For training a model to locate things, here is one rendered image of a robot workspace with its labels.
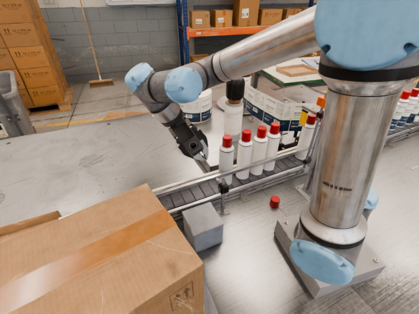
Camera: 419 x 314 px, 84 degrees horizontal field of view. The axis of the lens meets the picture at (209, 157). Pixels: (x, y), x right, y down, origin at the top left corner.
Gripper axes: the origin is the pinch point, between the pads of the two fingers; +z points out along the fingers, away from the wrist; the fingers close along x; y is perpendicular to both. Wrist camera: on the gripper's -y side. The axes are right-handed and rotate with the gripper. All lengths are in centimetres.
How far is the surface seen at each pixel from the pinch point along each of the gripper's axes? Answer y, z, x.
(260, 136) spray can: -1.0, 7.1, -20.1
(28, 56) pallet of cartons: 319, -30, 96
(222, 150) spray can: -1.1, 1.0, -6.3
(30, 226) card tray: 13, -14, 60
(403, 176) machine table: -24, 58, -62
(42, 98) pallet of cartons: 320, 14, 127
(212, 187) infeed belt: -0.5, 13.3, 4.7
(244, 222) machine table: -16.2, 19.9, 3.5
